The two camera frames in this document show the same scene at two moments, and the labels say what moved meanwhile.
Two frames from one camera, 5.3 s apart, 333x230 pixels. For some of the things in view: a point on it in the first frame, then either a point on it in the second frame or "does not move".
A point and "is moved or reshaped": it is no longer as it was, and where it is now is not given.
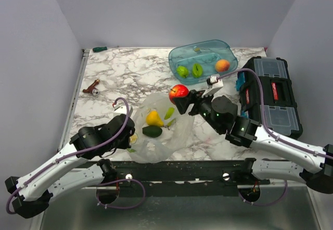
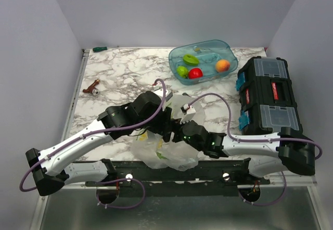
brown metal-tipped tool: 92,89 does not move
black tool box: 281,114 does not move
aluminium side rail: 66,131 does not move
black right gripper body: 202,104 → 177,126
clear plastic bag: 161,129 is moved or reshaped
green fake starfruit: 197,70 → 190,60
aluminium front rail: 94,185 does not move
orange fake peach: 222,65 does not move
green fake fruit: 182,71 does not move
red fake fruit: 178,91 → 195,73
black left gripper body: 121,144 → 157,124
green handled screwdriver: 99,49 does not move
